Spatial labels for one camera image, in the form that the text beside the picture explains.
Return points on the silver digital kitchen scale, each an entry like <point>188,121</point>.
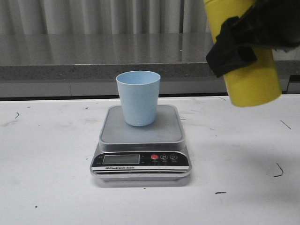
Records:
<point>150,156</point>

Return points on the white pleated curtain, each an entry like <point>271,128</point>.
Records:
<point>27,17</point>

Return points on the yellow squeeze bottle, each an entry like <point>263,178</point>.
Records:
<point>253,85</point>

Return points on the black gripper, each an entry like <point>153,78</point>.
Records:
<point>267,23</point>

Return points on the grey stone counter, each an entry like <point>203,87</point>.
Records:
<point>80,66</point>

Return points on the light blue plastic cup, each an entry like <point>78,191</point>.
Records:
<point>138,92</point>

